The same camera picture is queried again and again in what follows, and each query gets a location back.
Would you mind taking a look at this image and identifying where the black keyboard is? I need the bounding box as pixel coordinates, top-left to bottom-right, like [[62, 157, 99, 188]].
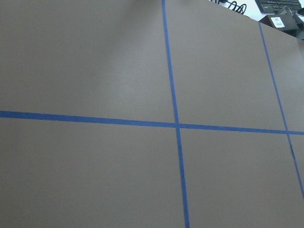
[[255, 0, 303, 13]]

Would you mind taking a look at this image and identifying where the black label printer box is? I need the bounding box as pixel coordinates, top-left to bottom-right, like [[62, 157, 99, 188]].
[[259, 14, 299, 33]]

